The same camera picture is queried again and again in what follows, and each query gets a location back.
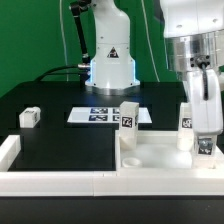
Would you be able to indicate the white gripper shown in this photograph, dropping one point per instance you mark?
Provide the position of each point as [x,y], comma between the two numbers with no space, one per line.
[206,111]

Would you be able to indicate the white square tabletop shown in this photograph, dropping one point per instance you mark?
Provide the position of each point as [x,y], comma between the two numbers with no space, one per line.
[154,149]

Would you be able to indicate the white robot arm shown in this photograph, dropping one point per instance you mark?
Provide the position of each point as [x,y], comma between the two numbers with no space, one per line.
[194,43]

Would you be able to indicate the white U-shaped obstacle fence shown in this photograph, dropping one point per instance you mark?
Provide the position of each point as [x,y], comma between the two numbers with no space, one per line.
[120,182]

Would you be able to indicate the white marker sheet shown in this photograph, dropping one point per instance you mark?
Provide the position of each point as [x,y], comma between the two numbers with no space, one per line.
[94,115]

